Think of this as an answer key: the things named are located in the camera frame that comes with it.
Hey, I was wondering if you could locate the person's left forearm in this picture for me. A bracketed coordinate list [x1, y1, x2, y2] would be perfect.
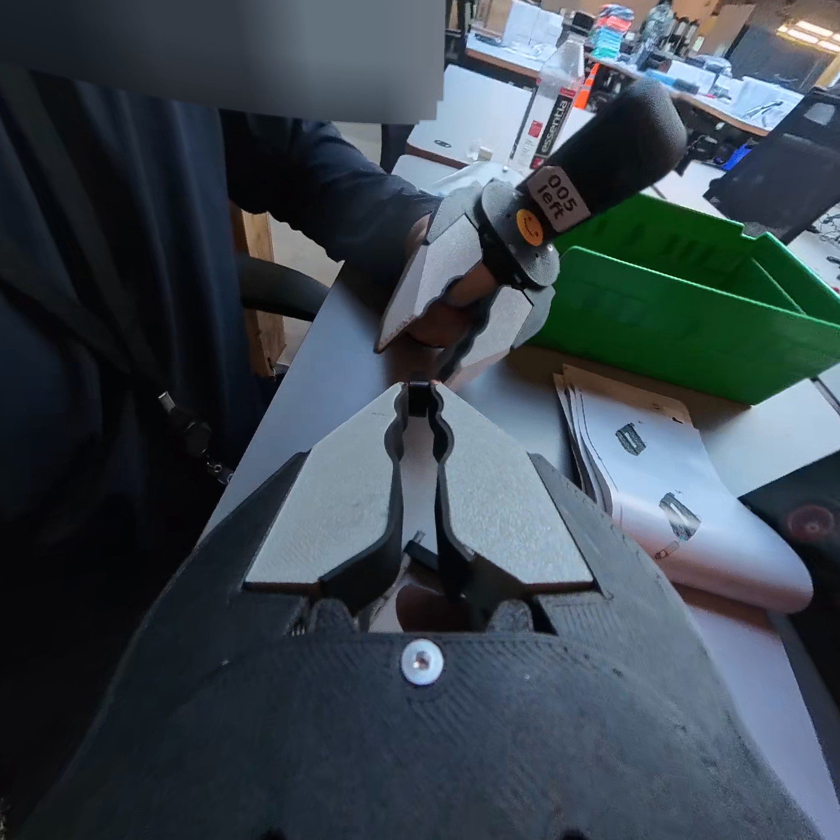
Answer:
[220, 108, 442, 266]

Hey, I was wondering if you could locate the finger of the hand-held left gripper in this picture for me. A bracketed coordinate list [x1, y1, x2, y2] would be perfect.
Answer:
[438, 285, 536, 389]
[375, 185, 488, 354]

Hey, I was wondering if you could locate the black office chair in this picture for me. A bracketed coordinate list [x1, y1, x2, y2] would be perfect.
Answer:
[703, 85, 840, 245]

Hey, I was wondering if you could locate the wooden post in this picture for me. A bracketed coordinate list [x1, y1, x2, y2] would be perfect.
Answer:
[230, 203, 287, 379]

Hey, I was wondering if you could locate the black chair armrest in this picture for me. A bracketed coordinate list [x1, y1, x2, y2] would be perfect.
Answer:
[236, 252, 332, 324]

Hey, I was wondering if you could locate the clear water bottle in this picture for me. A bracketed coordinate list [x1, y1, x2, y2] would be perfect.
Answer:
[511, 29, 587, 177]

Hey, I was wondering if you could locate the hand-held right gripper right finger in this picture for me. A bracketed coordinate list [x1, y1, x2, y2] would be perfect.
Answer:
[428, 382, 595, 605]

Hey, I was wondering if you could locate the white instruction booklet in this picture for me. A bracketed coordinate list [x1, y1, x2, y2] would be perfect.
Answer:
[553, 363, 815, 614]

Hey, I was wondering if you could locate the stack of colourful folded cloths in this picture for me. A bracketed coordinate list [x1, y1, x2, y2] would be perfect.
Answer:
[589, 3, 636, 61]

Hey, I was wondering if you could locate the black lego box red truck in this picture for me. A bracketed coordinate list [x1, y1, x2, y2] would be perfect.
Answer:
[740, 451, 840, 618]

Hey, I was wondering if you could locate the black lanyard clip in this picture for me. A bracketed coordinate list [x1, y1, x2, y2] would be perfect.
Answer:
[157, 390, 236, 487]

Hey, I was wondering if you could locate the person's left hand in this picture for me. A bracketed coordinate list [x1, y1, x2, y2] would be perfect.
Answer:
[406, 264, 494, 350]

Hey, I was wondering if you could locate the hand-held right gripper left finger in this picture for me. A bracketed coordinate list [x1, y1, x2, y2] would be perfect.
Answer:
[244, 382, 404, 614]

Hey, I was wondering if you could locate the green plastic bin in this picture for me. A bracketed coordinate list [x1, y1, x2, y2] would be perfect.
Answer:
[524, 192, 840, 406]

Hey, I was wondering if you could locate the person's torso in dark clothing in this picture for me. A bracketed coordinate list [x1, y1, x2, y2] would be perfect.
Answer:
[0, 66, 277, 821]

